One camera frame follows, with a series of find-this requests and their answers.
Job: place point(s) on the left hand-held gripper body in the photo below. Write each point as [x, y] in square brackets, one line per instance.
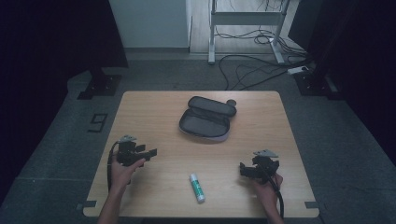
[127, 154]

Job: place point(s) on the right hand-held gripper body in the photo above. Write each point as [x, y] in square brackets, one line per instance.
[264, 165]

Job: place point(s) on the white green glue stick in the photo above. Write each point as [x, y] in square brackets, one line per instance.
[197, 188]

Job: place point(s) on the dark grey pencil case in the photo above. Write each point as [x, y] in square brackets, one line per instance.
[204, 124]

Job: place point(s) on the person's right hand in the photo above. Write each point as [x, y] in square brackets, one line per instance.
[264, 190]

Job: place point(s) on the person's left hand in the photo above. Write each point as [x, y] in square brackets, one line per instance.
[121, 175]

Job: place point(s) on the grey tape piece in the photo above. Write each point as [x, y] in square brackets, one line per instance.
[89, 204]
[311, 204]

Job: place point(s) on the round black table grommet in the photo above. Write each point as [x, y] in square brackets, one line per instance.
[232, 101]

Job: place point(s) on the black stand base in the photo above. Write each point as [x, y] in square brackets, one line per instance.
[314, 84]
[101, 85]

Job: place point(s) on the white power strip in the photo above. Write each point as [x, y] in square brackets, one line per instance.
[297, 70]

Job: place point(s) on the dark curtain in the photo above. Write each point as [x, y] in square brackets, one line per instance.
[358, 62]
[46, 62]

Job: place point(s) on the white metal desk frame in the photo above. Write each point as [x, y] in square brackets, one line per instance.
[246, 18]

